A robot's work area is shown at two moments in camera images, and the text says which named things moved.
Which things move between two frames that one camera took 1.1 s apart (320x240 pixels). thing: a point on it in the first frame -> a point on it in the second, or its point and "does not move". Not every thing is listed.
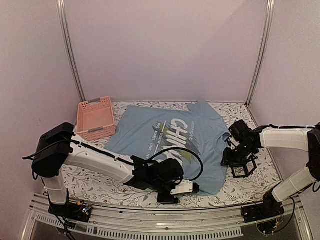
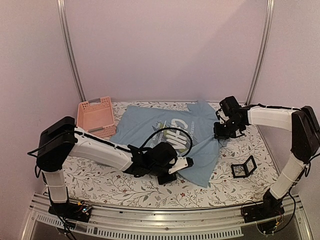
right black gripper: [228, 160] -> [218, 134]
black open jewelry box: [239, 171] does not move
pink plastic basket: [95, 119] does not move
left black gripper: [163, 201] -> [162, 181]
